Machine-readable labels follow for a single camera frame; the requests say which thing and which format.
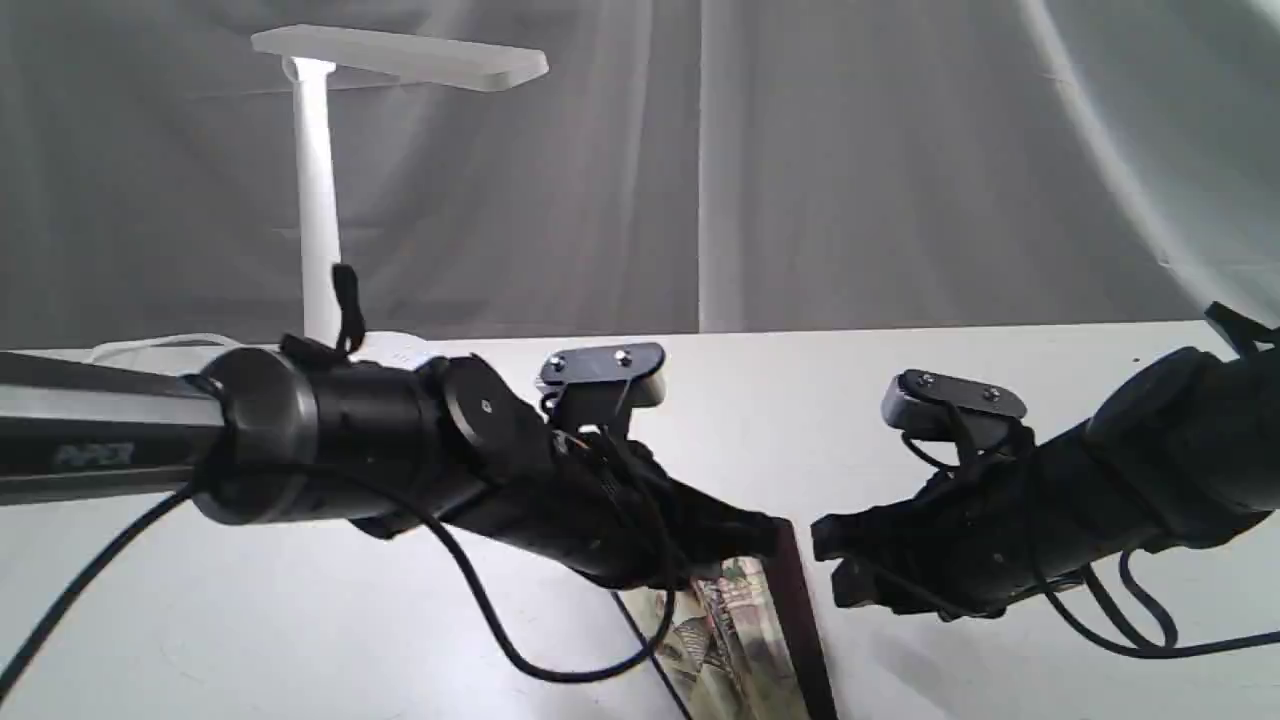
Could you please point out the white backdrop curtain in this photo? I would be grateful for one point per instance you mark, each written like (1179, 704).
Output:
(685, 166)

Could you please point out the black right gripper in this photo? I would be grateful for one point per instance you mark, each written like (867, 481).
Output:
(967, 548)

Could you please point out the white desk lamp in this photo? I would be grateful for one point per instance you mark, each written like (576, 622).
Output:
(310, 55)

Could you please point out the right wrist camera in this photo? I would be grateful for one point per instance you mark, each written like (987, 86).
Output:
(935, 407)

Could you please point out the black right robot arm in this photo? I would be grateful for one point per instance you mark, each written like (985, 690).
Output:
(1183, 455)

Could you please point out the painted paper folding fan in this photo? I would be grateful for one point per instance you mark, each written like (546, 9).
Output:
(745, 644)

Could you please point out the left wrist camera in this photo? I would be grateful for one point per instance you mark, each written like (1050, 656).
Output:
(600, 380)

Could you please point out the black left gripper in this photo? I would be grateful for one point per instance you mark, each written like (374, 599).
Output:
(565, 505)

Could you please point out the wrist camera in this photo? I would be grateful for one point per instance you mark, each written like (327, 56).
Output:
(600, 380)
(935, 407)

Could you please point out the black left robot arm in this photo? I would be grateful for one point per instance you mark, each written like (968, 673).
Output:
(284, 435)

